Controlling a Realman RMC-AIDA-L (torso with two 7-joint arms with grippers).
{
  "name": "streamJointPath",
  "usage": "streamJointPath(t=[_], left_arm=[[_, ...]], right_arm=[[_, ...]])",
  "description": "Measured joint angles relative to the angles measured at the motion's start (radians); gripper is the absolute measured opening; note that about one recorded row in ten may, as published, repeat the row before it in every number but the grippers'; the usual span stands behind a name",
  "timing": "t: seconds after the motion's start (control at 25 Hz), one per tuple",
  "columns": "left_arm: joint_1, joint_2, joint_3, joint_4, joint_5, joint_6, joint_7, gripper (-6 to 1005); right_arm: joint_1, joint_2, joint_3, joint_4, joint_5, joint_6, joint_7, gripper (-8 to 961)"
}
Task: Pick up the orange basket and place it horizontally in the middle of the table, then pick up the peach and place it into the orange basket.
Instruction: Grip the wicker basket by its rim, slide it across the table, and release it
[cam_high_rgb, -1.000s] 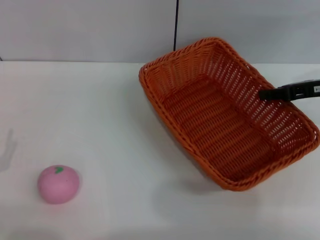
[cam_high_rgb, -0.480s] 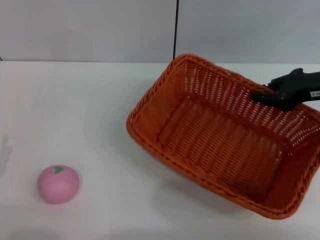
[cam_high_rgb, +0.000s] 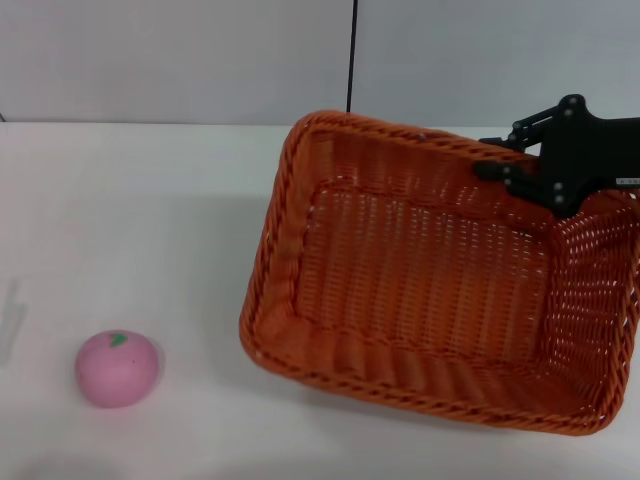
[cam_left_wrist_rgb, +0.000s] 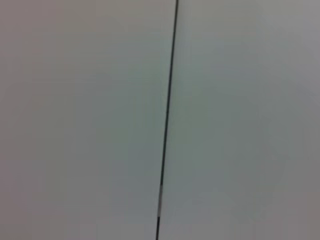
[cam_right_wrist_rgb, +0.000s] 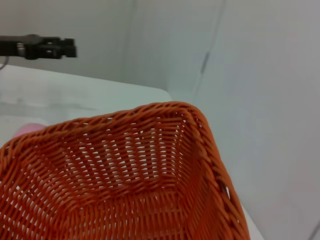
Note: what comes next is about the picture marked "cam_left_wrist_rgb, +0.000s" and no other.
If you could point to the black wall panel seam strip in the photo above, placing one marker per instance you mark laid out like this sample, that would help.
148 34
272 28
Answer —
169 100

